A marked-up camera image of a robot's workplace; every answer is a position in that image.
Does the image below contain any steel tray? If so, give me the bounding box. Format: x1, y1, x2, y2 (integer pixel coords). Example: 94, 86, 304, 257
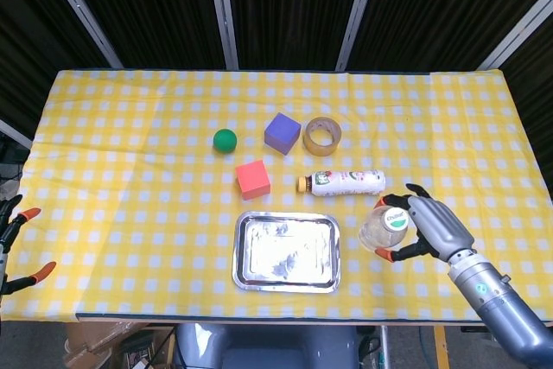
232, 210, 342, 295

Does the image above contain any silver table leg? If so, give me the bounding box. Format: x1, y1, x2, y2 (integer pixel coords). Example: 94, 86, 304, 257
378, 324, 392, 369

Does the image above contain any cardboard box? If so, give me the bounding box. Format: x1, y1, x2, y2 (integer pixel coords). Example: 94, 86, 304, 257
64, 321, 174, 369

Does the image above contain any white labelled bottle yellow cap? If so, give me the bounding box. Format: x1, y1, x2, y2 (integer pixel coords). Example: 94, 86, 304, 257
296, 169, 386, 198

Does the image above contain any yellow white checked tablecloth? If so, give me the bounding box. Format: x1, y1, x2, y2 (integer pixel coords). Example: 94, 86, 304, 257
0, 68, 553, 323

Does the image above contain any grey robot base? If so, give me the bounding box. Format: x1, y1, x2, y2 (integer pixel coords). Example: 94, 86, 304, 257
175, 323, 359, 369

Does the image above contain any clear tape roll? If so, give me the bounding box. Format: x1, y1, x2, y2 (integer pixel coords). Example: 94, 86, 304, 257
302, 117, 342, 156

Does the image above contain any purple foam cube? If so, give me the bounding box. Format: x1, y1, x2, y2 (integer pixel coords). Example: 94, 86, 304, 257
264, 112, 302, 156

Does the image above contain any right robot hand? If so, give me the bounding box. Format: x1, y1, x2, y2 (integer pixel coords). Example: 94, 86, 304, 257
373, 183, 476, 264

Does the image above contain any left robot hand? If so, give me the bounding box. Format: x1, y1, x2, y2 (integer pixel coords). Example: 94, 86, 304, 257
0, 194, 58, 296

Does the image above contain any white frame post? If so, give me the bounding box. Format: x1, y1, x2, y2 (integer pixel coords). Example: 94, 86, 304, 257
0, 119, 34, 150
205, 0, 239, 70
36, 0, 123, 69
478, 0, 553, 71
335, 0, 384, 72

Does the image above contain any red foam cube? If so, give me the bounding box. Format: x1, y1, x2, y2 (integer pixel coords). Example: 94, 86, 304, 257
234, 159, 272, 201

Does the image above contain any green ball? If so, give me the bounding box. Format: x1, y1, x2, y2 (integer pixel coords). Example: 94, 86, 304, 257
213, 129, 238, 155

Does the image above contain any transparent plastic bottle white cap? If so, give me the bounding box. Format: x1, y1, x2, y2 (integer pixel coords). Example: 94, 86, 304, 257
358, 206, 411, 252

